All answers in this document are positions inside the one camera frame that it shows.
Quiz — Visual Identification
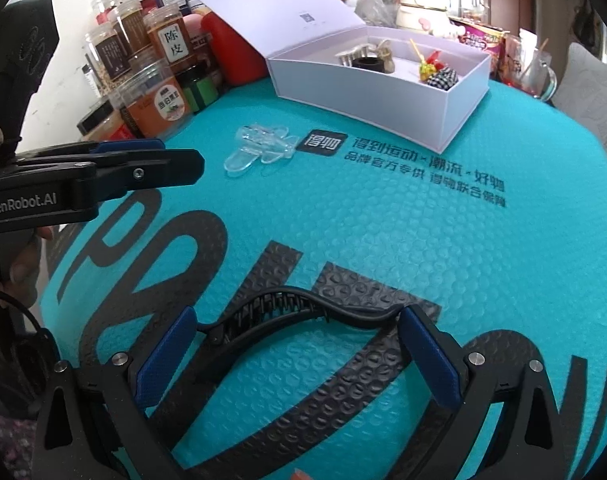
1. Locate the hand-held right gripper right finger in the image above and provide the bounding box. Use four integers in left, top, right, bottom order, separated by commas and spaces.
397, 305, 574, 480

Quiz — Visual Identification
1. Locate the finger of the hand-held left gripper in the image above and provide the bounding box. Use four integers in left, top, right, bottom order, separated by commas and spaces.
14, 148, 205, 206
18, 139, 167, 162

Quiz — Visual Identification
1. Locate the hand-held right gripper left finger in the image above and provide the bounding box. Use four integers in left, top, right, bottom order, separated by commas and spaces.
31, 307, 199, 480

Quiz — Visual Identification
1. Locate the clear plastic hair clip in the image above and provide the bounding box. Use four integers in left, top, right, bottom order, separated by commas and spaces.
224, 122, 297, 177

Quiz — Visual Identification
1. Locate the black claw hair clip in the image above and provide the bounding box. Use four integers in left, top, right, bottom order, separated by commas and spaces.
196, 285, 414, 346

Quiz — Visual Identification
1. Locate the black ring hair tie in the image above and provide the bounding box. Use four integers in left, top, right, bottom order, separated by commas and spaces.
351, 56, 388, 73

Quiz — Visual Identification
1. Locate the silver hair clip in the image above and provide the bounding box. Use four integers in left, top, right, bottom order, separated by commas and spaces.
336, 44, 379, 66

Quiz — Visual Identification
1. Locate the lavender gift box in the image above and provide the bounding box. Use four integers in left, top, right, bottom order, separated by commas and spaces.
181, 0, 493, 153

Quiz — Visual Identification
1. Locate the checkered hair bow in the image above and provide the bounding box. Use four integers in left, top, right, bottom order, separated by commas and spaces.
423, 66, 459, 92

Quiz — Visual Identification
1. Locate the person's left hand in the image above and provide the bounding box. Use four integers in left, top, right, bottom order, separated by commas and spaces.
0, 227, 54, 286

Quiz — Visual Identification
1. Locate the wide clear plastic jar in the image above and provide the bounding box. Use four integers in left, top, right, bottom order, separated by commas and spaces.
108, 57, 194, 138

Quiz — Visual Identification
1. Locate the green jar black lid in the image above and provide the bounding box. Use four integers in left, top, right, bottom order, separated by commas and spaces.
176, 65, 219, 111

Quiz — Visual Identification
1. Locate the seed jar dark label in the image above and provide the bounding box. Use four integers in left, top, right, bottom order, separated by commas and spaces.
85, 25, 132, 81

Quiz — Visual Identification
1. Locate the orange spice jar white label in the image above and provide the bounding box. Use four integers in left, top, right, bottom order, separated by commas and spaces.
144, 5, 192, 66

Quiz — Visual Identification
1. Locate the brown spice jar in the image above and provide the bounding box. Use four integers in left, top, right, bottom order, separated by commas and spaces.
108, 0, 152, 56

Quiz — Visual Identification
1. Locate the red canister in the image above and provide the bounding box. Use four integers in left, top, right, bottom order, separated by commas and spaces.
201, 10, 269, 86

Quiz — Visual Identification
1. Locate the clear jar red label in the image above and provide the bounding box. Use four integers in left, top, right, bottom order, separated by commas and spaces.
94, 0, 122, 23

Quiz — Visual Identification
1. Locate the teal bubble mat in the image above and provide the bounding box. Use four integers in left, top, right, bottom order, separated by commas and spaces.
38, 72, 607, 480

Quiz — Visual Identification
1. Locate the clear plastic bag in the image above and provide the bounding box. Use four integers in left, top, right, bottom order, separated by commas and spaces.
356, 0, 399, 28

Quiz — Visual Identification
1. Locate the lollipop with yellow stick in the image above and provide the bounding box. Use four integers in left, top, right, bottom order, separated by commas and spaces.
408, 37, 434, 81

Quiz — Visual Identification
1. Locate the white teapot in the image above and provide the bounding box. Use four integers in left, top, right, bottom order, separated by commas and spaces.
396, 0, 459, 38

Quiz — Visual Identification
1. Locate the glass mug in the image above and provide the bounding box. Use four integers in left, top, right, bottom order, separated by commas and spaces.
503, 35, 559, 98

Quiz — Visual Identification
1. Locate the grey chair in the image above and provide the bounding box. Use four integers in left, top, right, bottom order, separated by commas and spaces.
551, 42, 607, 161

